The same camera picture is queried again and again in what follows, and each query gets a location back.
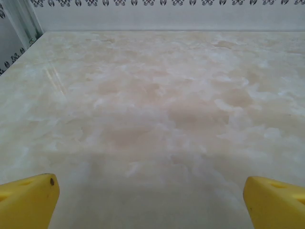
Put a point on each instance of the aluminium frame corner post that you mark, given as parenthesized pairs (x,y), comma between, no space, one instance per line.
(27,21)

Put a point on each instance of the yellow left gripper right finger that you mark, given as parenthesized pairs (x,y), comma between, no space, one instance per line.
(276,207)

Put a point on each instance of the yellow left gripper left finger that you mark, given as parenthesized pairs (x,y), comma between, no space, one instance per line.
(26,205)

